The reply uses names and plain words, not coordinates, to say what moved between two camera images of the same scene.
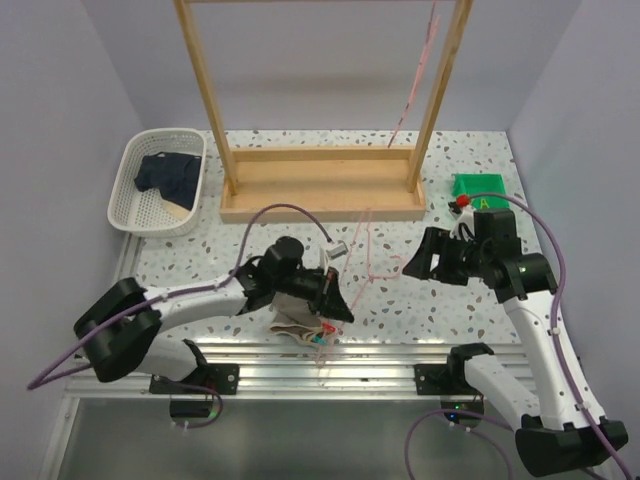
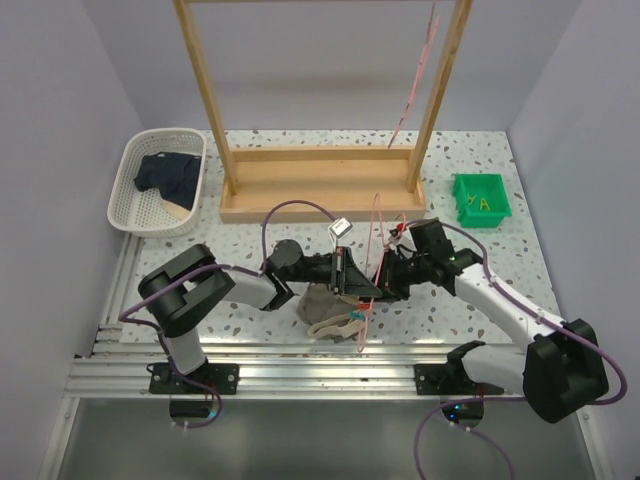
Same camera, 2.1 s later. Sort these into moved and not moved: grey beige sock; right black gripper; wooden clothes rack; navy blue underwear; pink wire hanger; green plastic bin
Moved: right black gripper; grey beige sock
Not moved: green plastic bin; wooden clothes rack; navy blue underwear; pink wire hanger
